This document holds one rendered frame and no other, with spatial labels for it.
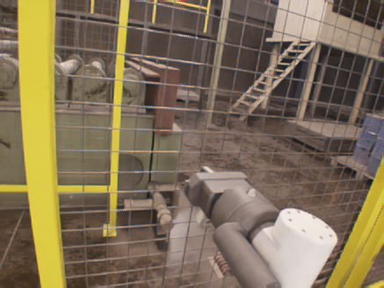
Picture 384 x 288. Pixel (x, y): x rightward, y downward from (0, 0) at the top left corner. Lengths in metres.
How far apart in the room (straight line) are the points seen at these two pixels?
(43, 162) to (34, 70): 0.17
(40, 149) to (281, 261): 0.44
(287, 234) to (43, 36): 0.46
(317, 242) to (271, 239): 0.05
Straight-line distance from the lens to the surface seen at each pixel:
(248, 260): 0.28
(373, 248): 1.42
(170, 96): 2.19
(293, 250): 0.28
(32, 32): 0.49
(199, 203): 0.43
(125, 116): 2.28
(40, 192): 0.57
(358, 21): 9.99
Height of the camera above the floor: 1.42
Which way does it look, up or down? 18 degrees down
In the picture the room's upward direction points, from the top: 9 degrees clockwise
